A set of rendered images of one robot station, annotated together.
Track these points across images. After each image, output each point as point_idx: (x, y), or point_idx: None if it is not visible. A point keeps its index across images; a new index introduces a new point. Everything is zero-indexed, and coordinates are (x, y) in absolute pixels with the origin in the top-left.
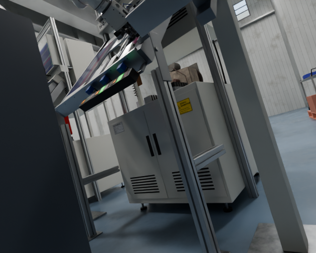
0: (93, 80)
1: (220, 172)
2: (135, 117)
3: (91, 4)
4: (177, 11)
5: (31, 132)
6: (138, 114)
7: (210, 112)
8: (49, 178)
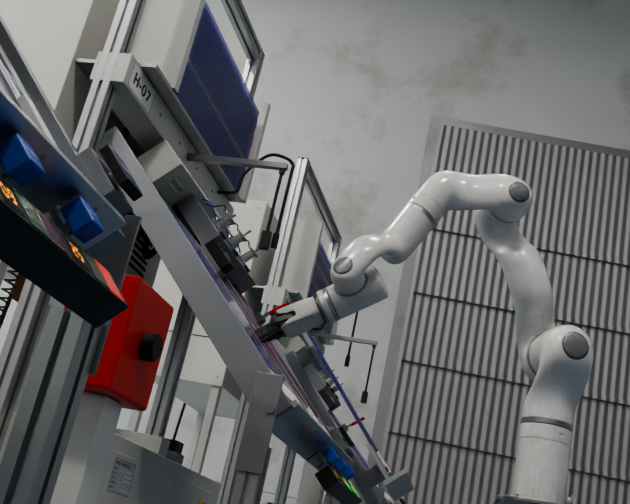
0: (335, 445)
1: None
2: (157, 477)
3: (347, 312)
4: (140, 250)
5: None
6: (164, 476)
7: None
8: None
